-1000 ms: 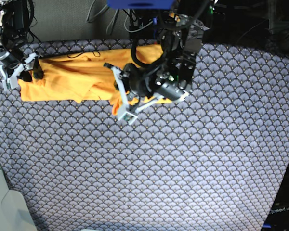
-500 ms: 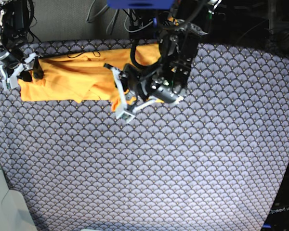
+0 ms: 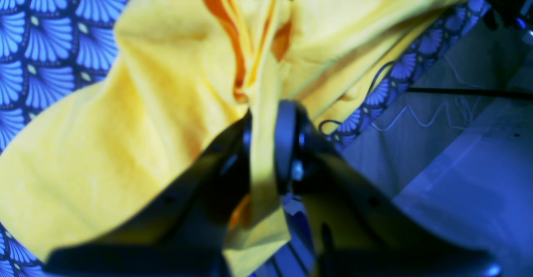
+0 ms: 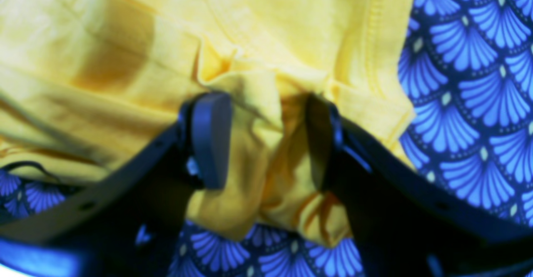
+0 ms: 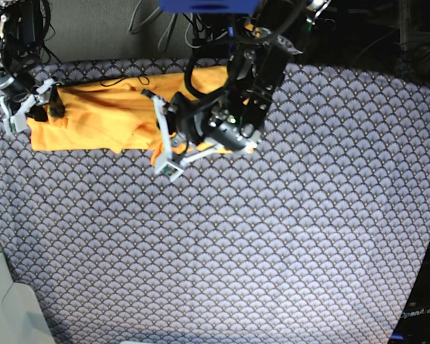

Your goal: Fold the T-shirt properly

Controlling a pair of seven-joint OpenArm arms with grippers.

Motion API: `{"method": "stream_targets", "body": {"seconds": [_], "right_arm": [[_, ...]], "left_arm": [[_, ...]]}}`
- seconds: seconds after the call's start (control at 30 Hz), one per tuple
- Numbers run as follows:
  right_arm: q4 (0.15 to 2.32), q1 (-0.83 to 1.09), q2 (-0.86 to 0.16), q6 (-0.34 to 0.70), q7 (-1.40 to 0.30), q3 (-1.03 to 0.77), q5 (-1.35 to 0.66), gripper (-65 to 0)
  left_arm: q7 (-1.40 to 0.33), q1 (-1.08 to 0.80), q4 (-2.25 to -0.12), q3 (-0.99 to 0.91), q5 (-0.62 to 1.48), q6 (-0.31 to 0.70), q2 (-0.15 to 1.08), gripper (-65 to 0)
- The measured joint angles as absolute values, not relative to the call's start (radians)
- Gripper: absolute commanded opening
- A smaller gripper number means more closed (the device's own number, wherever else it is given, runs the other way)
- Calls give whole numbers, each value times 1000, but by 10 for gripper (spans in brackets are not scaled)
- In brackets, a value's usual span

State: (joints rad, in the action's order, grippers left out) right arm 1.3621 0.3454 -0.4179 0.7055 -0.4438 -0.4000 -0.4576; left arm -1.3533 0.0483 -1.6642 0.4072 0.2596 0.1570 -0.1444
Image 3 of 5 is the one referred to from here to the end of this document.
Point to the yellow T-shirt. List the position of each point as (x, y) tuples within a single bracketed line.
[(145, 123)]

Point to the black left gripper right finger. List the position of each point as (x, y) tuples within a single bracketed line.
[(355, 229)]

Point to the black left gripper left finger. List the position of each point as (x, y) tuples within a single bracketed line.
[(180, 233)]

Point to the blue fan-pattern tablecloth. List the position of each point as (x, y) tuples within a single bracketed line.
[(50, 39)]

